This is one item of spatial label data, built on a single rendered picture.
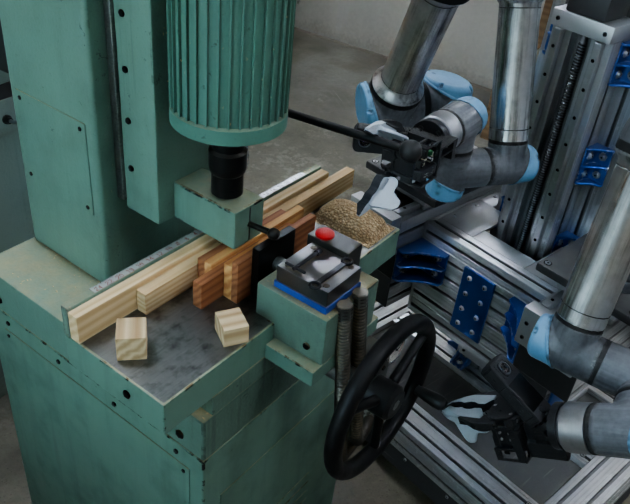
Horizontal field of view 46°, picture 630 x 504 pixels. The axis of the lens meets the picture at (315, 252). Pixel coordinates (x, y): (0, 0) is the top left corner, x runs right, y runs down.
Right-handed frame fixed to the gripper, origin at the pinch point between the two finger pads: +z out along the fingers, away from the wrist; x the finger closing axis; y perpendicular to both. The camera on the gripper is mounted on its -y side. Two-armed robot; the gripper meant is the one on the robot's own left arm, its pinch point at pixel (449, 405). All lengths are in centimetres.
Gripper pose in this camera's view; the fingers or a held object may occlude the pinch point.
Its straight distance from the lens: 128.2
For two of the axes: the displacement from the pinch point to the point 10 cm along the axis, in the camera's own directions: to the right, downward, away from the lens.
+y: 3.6, 9.0, 2.6
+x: 6.0, -4.3, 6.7
